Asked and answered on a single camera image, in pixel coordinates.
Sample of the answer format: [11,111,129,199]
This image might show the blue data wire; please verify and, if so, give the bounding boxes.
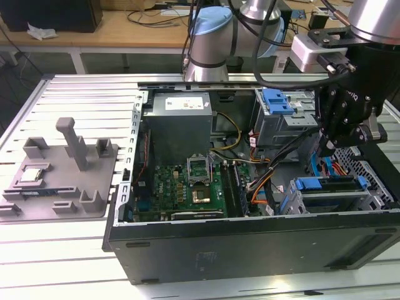
[307,149,333,178]

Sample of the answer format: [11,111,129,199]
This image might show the grey power supply unit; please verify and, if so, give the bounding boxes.
[141,91,214,159]

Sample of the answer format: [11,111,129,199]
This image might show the metal disk bay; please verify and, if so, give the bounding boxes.
[279,174,393,216]

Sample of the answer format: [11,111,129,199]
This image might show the black case fan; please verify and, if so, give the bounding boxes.
[133,127,156,201]

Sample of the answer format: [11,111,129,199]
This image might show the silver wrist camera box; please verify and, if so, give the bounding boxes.
[289,34,348,74]

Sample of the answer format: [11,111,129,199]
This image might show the wooden desk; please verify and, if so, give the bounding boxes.
[0,0,354,60]

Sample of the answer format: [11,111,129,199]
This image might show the thick black wrist cable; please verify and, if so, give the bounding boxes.
[251,0,351,91]

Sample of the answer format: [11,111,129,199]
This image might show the silver CPU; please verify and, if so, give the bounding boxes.
[20,167,44,183]

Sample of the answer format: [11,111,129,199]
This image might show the black PC case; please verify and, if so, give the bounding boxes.
[102,80,400,286]

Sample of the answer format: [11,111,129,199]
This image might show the blue RAM stick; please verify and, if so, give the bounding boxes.
[19,186,62,197]

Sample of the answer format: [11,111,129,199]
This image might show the black camera bracket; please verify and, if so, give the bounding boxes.
[307,27,356,48]

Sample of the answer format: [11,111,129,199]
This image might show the grey white wire bundle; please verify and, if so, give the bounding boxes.
[211,149,271,165]

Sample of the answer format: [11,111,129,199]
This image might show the metal optical drive cage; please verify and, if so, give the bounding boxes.
[252,88,323,151]

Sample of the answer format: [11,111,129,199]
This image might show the CPU socket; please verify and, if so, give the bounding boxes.
[189,186,212,204]

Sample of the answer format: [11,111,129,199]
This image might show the yellow black wire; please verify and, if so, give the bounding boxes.
[212,111,243,151]

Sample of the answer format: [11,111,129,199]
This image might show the black RAM slot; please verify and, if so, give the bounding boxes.
[231,161,251,216]
[220,161,234,218]

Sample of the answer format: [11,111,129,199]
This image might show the black bin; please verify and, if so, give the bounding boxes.
[225,55,244,74]

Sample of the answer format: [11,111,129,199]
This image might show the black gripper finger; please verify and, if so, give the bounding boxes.
[332,120,374,151]
[314,89,344,157]

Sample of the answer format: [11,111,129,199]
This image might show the blue plastic drive latch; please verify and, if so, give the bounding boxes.
[262,89,296,115]

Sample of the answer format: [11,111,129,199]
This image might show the crumpled white plastic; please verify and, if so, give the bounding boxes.
[26,21,59,41]

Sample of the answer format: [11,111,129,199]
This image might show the orange yellow wire bundle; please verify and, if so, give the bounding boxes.
[249,184,270,206]

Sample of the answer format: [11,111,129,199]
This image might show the black orange disk power wire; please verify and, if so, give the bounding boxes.
[329,157,349,176]

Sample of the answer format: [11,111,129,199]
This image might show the grey parts rack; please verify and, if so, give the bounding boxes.
[0,117,121,219]

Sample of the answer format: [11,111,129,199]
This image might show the small black open box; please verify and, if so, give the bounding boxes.
[307,11,331,31]

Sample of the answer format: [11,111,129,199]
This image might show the hard disk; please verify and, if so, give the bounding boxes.
[279,175,369,216]

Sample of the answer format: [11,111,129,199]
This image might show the black cable bundle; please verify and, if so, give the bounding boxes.
[246,123,323,216]

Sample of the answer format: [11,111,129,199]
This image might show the black cable with metal fitting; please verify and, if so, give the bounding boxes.
[180,0,204,75]

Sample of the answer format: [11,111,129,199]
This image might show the metal socket cover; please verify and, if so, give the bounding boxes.
[186,154,211,185]

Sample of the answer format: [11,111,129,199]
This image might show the green motherboard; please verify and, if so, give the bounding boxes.
[132,156,251,219]

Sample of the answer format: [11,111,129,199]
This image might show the black cable with copper sleeve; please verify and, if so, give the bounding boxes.
[321,0,350,25]

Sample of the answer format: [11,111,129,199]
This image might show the black graphics card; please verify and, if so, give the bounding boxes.
[170,211,226,221]

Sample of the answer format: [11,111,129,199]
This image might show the black computer tower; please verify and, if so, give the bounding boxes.
[0,0,104,34]

